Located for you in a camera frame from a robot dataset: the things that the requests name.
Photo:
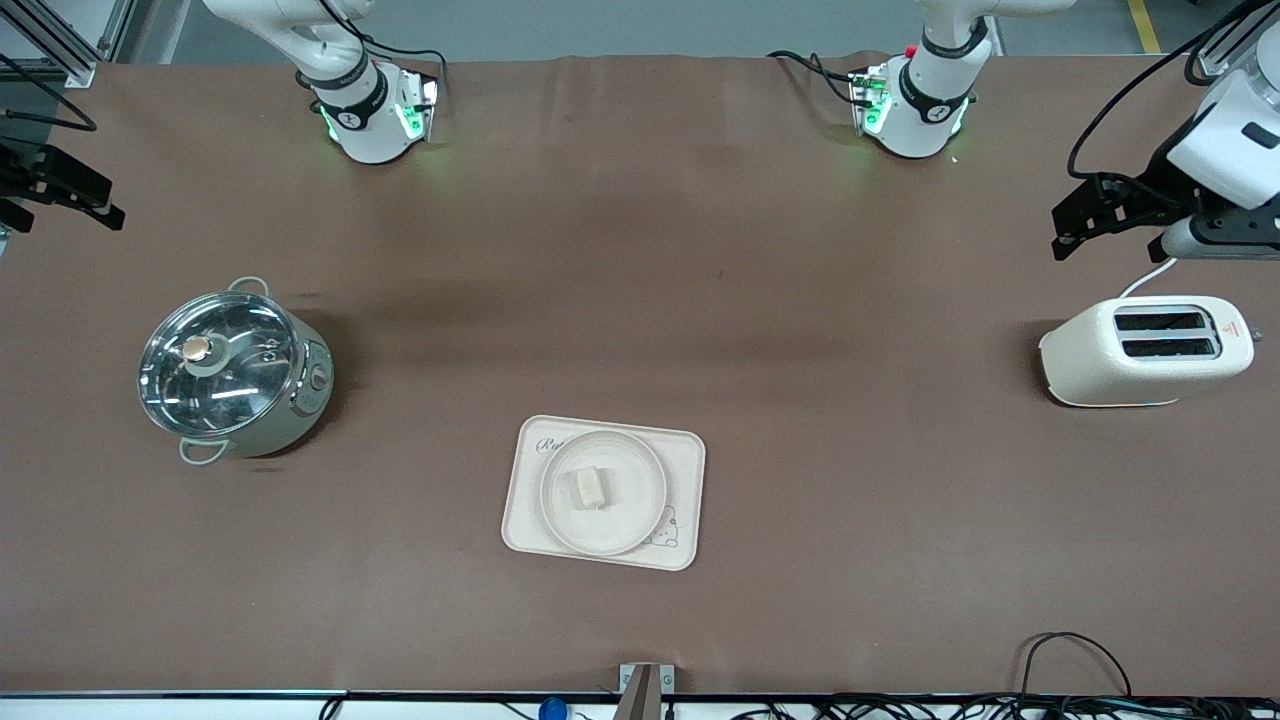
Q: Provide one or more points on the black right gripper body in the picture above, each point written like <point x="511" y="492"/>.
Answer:
<point x="18" y="174"/>

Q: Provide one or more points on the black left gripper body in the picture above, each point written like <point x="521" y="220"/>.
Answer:
<point x="1158" y="186"/>

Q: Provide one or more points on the cream round plate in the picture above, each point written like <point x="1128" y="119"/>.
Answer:
<point x="630" y="510"/>

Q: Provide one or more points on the pale steamed bun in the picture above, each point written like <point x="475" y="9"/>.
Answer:
<point x="590" y="487"/>

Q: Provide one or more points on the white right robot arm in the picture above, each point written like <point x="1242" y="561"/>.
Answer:
<point x="365" y="120"/>

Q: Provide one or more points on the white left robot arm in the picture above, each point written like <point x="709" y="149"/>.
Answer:
<point x="925" y="100"/>

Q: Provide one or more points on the cream two-slot toaster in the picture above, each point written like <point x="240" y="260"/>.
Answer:
<point x="1090" y="365"/>

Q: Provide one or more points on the glass pot lid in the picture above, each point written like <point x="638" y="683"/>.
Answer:
<point x="215" y="365"/>

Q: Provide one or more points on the steel pot with glass lid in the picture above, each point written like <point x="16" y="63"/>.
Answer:
<point x="285" y="415"/>

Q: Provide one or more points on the cream rabbit print tray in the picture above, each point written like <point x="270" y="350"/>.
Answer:
<point x="530" y="520"/>

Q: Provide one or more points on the blue round knob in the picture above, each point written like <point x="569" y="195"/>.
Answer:
<point x="552" y="709"/>

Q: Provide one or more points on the aluminium frame profile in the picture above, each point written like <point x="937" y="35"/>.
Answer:
<point x="70" y="65"/>

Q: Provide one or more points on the aluminium frame post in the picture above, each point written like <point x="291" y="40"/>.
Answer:
<point x="1220" y="60"/>

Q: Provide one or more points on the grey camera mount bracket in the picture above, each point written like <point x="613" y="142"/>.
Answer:
<point x="645" y="685"/>

